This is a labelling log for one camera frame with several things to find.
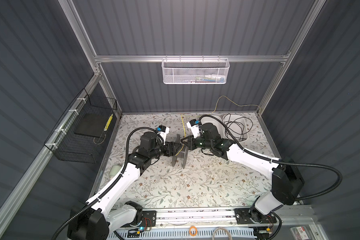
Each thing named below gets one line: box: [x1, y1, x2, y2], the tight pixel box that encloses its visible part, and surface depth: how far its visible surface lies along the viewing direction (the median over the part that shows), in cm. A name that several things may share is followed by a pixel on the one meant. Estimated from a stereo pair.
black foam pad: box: [74, 113, 112, 137], surface depth 77 cm
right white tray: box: [222, 114, 249, 143], surface depth 113 cm
